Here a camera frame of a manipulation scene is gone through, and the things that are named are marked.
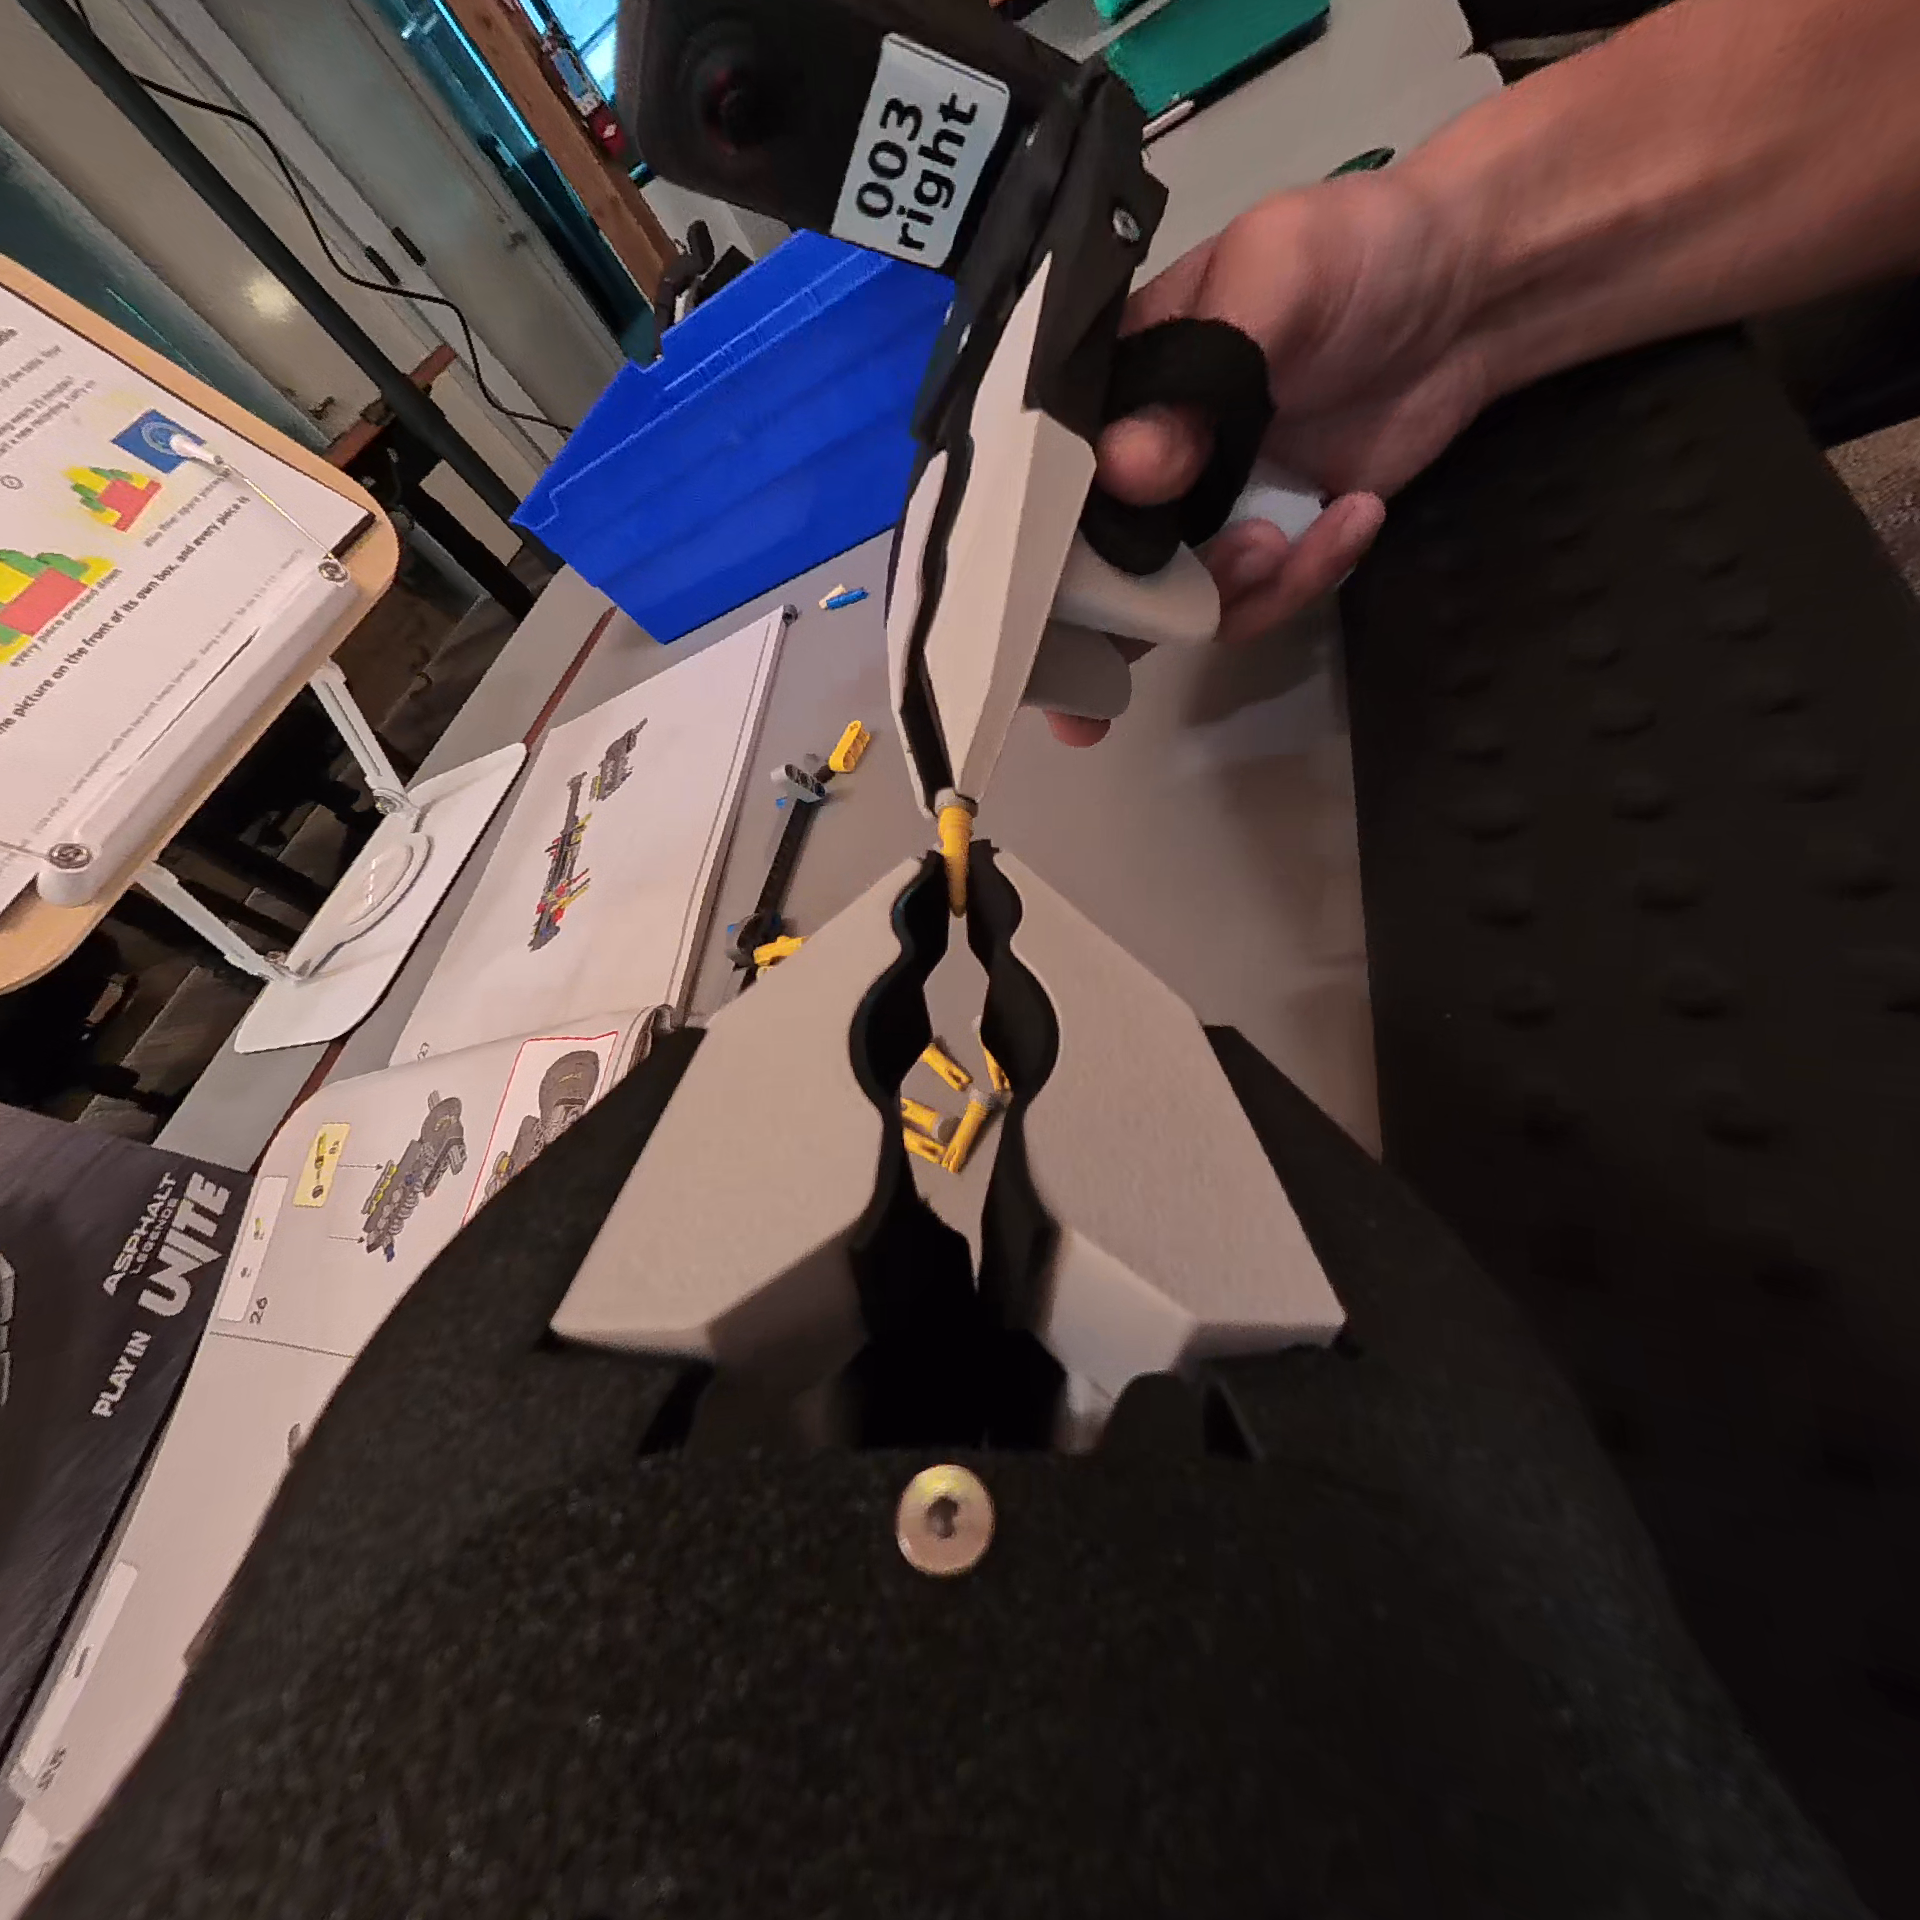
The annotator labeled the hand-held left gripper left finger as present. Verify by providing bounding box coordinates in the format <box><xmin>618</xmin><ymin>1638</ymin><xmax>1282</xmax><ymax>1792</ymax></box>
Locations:
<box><xmin>544</xmin><ymin>856</ymin><xmax>944</xmax><ymax>1448</ymax></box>

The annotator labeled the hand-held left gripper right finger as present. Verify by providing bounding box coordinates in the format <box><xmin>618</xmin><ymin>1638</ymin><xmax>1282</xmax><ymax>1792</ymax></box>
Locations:
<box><xmin>958</xmin><ymin>854</ymin><xmax>1347</xmax><ymax>1456</ymax></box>

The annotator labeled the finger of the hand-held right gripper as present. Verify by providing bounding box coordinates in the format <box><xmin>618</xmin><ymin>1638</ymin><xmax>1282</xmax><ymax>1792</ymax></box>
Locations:
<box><xmin>883</xmin><ymin>407</ymin><xmax>968</xmax><ymax>821</ymax></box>
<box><xmin>927</xmin><ymin>260</ymin><xmax>1102</xmax><ymax>801</ymax></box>

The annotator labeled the pile of yellow toy pins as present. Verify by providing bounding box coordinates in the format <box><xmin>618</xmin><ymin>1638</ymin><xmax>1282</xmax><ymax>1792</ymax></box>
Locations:
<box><xmin>897</xmin><ymin>1039</ymin><xmax>1014</xmax><ymax>1176</ymax></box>

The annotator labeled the person's right forearm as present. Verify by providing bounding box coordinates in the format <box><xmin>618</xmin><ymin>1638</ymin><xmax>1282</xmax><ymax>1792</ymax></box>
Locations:
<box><xmin>1410</xmin><ymin>15</ymin><xmax>1920</xmax><ymax>378</ymax></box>

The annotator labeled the toy car set box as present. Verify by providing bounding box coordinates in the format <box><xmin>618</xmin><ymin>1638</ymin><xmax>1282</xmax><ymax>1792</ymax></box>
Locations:
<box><xmin>0</xmin><ymin>1102</ymin><xmax>255</xmax><ymax>1748</ymax></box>

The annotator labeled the person's right hand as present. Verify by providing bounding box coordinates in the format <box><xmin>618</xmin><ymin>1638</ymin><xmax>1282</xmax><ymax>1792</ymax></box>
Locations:
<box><xmin>1122</xmin><ymin>158</ymin><xmax>1489</xmax><ymax>647</ymax></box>

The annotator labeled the dark green notebook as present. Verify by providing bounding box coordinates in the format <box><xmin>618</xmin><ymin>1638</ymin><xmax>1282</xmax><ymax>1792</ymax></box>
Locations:
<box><xmin>1102</xmin><ymin>0</ymin><xmax>1333</xmax><ymax>122</ymax></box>

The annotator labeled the blue plastic bin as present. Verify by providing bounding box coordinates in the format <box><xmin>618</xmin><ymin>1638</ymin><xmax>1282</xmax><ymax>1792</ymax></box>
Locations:
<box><xmin>508</xmin><ymin>229</ymin><xmax>962</xmax><ymax>643</ymax></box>

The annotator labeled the long black toy beam assembly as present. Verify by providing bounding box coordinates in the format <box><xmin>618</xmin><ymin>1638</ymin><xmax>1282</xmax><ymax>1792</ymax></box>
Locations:
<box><xmin>722</xmin><ymin>721</ymin><xmax>876</xmax><ymax>982</ymax></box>

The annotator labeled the building instruction booklet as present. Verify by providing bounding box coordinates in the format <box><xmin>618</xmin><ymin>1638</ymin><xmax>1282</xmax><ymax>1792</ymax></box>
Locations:
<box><xmin>0</xmin><ymin>605</ymin><xmax>798</xmax><ymax>1853</ymax></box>

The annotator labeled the wooden book stand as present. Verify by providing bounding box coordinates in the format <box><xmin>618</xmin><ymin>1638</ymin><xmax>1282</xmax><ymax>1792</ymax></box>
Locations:
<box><xmin>0</xmin><ymin>253</ymin><xmax>529</xmax><ymax>1055</ymax></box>

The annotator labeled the wooden pillar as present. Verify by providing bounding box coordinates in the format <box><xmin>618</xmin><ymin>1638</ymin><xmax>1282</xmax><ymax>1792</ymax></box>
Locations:
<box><xmin>442</xmin><ymin>0</ymin><xmax>678</xmax><ymax>295</ymax></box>

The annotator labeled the black dimpled mat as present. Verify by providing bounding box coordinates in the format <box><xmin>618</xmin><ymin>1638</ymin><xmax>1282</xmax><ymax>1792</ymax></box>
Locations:
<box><xmin>1335</xmin><ymin>320</ymin><xmax>1920</xmax><ymax>1920</ymax></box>

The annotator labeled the black stand pole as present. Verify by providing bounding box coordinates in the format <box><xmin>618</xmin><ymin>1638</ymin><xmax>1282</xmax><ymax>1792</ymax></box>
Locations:
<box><xmin>22</xmin><ymin>0</ymin><xmax>555</xmax><ymax>584</ymax></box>

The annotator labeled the black curved handle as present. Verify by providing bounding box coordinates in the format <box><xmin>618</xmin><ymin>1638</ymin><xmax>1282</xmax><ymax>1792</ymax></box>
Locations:
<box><xmin>648</xmin><ymin>217</ymin><xmax>721</xmax><ymax>362</ymax></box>

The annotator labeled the black cable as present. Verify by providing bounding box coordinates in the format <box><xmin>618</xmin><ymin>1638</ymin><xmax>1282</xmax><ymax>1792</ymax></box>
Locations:
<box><xmin>125</xmin><ymin>74</ymin><xmax>577</xmax><ymax>443</ymax></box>

